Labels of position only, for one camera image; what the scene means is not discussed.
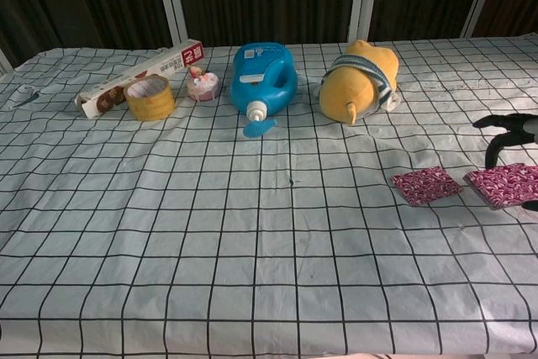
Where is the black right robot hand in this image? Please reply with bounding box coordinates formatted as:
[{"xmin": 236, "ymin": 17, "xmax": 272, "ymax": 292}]
[{"xmin": 472, "ymin": 112, "xmax": 538, "ymax": 212}]

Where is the white cling film box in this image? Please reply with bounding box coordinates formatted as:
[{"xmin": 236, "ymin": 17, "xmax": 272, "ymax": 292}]
[{"xmin": 74, "ymin": 38, "xmax": 205, "ymax": 119}]

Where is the yellow packing tape roll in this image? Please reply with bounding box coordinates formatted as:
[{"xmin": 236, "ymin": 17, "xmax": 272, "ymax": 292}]
[{"xmin": 123, "ymin": 73, "xmax": 175, "ymax": 122}]

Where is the checkered white tablecloth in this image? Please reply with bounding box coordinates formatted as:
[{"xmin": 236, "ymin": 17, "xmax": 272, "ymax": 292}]
[{"xmin": 0, "ymin": 34, "xmax": 538, "ymax": 356}]

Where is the yellow plush toy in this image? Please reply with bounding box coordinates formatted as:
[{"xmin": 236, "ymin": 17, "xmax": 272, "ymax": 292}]
[{"xmin": 318, "ymin": 39, "xmax": 403, "ymax": 126}]

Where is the blue pump detergent bottle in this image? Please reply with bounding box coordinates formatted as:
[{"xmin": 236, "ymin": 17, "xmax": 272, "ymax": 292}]
[{"xmin": 229, "ymin": 40, "xmax": 300, "ymax": 140}]

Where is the pink cupcake toy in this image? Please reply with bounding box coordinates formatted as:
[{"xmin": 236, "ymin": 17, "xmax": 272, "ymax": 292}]
[{"xmin": 186, "ymin": 66, "xmax": 219, "ymax": 103}]

